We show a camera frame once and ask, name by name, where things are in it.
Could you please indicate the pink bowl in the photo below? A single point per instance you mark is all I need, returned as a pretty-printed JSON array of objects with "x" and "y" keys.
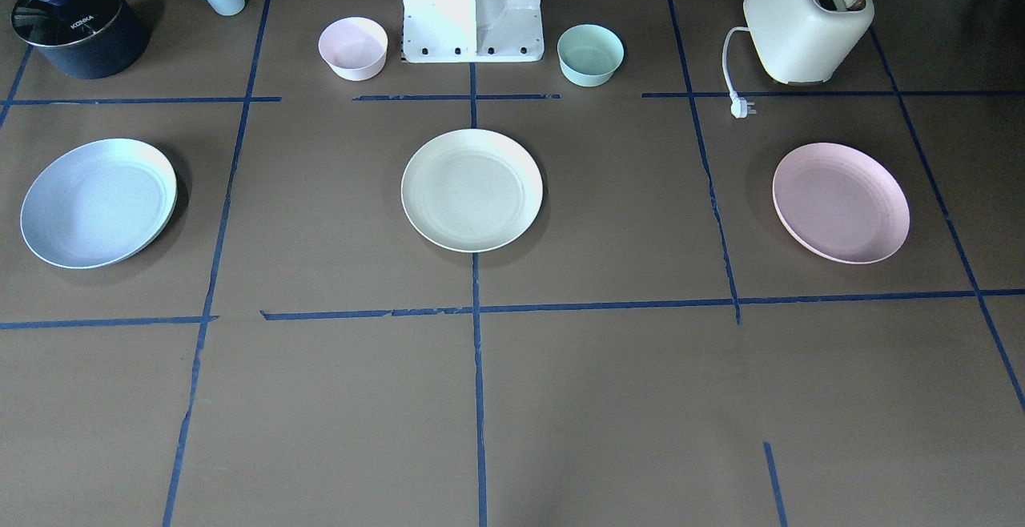
[{"x": 355, "y": 48}]

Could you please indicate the blue plate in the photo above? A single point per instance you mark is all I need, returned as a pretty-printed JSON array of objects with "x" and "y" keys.
[{"x": 99, "y": 204}]

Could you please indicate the green bowl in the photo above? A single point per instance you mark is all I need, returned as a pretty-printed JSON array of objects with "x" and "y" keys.
[{"x": 589, "y": 55}]

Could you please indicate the pink plate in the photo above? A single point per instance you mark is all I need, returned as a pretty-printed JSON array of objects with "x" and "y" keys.
[{"x": 840, "y": 203}]

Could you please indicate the cream toaster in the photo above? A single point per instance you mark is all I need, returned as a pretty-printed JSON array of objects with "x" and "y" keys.
[{"x": 804, "y": 41}]

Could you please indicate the white mounting column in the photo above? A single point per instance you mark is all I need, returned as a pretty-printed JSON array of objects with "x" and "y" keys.
[{"x": 472, "y": 31}]

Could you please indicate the cream plate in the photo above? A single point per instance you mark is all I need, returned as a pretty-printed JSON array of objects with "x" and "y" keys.
[{"x": 471, "y": 190}]

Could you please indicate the dark blue saucepan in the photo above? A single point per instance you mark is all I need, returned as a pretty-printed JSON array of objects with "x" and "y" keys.
[{"x": 86, "y": 39}]

